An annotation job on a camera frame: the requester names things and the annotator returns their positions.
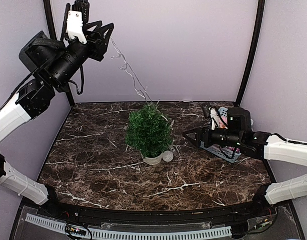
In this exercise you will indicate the white tree pot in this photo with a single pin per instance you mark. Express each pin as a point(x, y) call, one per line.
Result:
point(152, 161)

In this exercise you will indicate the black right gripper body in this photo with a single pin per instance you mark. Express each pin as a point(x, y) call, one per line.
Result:
point(232, 139)

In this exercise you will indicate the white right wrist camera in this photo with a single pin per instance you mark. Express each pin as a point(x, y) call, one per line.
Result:
point(211, 113)

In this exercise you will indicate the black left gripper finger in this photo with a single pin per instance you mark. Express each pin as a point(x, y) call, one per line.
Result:
point(98, 54)
point(93, 33)

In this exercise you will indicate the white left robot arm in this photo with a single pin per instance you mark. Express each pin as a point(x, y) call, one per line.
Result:
point(30, 99)

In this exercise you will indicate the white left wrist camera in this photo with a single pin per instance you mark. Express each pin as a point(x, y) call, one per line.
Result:
point(77, 17)

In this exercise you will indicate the small green christmas tree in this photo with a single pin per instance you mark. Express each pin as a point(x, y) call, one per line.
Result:
point(149, 131)

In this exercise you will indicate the pink bow ornament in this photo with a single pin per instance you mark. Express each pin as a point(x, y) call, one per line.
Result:
point(224, 116)

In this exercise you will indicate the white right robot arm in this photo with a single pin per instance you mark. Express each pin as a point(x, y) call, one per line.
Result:
point(272, 147)

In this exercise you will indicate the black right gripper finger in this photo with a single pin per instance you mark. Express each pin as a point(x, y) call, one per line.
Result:
point(203, 132)
point(200, 141)

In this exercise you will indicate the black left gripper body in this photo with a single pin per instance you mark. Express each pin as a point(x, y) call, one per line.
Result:
point(62, 67)

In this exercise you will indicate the white cable duct strip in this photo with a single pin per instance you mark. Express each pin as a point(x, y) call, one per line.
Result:
point(80, 233)

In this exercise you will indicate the clear string light garland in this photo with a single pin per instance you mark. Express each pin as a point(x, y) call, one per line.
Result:
point(142, 91)

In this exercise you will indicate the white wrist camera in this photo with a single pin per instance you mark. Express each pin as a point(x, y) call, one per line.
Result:
point(77, 17)
point(211, 113)

